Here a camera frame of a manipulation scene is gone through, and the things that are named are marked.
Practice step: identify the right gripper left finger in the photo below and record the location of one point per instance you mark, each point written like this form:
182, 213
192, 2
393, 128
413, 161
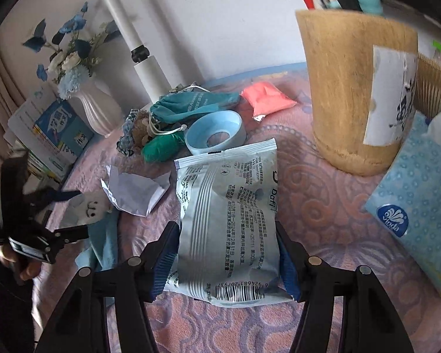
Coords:
78, 322

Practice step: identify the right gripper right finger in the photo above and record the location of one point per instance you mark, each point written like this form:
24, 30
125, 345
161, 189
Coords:
370, 323

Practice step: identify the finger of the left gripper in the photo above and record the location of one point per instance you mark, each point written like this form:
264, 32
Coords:
14, 174
72, 234

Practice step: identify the white blue plush toy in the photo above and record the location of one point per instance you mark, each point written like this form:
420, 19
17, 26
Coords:
94, 210

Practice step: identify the white paper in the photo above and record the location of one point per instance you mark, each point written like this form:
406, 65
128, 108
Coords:
135, 194

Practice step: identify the plush bear plaid clothes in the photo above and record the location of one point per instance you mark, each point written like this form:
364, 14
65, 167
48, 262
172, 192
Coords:
136, 132

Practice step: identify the green clay packet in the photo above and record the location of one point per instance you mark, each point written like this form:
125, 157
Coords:
163, 148

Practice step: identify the light blue wipes packet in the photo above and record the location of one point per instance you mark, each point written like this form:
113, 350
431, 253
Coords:
228, 252

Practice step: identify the teal drawstring pouch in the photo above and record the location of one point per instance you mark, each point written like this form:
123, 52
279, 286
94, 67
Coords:
171, 113

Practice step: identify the person left hand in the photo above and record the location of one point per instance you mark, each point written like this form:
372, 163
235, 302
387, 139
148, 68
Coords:
10, 259

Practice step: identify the blue tissue pack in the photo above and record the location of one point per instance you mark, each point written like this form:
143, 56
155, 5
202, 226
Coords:
408, 199

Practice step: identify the white ribbed vase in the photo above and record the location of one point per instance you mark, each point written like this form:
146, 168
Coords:
103, 112

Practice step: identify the blue artificial flowers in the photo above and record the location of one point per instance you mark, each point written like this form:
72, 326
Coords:
74, 55

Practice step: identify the pink patterned table mat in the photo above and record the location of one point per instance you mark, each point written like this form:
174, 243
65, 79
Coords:
320, 207

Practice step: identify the white desk lamp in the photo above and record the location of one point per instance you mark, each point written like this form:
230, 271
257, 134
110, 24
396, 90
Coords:
149, 71

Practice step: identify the ribbed beige container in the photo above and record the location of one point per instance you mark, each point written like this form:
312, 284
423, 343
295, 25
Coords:
428, 90

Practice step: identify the wooden pen holder cup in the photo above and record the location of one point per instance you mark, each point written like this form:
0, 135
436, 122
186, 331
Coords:
362, 70

